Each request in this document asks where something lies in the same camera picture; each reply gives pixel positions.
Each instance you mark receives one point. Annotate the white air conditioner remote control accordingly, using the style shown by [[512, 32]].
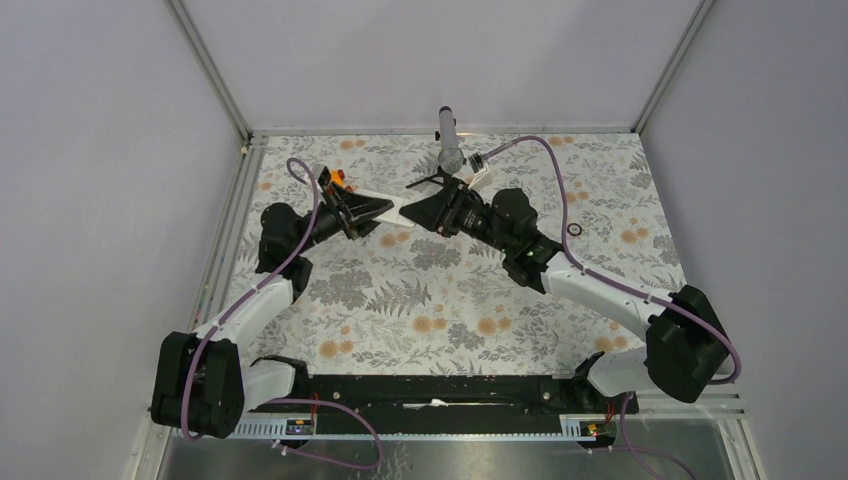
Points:
[[393, 215]]

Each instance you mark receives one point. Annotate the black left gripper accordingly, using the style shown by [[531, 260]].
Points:
[[356, 207]]

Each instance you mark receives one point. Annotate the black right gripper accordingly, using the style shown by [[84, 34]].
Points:
[[440, 212]]

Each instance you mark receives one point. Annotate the orange toy car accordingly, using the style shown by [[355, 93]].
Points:
[[338, 177]]

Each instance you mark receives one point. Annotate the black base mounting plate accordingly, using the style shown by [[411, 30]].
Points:
[[453, 405]]

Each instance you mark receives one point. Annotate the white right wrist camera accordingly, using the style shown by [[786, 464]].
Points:
[[481, 174]]

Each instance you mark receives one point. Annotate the aluminium frame rail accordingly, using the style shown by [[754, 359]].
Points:
[[209, 68]]

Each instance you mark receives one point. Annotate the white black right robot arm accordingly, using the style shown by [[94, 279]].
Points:
[[685, 347]]

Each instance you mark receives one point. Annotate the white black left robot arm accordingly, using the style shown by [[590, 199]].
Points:
[[202, 386]]

